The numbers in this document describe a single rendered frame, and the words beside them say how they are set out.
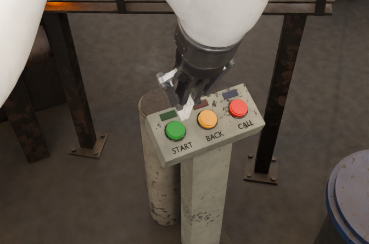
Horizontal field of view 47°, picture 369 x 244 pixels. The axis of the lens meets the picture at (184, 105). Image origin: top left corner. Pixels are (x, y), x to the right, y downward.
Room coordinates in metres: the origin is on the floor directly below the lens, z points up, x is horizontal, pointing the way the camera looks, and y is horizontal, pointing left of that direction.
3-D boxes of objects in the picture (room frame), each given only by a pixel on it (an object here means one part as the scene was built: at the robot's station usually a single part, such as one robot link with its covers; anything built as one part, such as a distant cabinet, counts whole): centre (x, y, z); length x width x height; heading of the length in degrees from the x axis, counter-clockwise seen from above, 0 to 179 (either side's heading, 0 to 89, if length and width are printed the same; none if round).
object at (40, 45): (1.00, 0.52, 0.27); 0.22 x 0.13 x 0.53; 115
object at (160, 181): (0.73, 0.06, 0.26); 0.12 x 0.12 x 0.52
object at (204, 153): (0.60, -0.05, 0.31); 0.24 x 0.16 x 0.62; 115
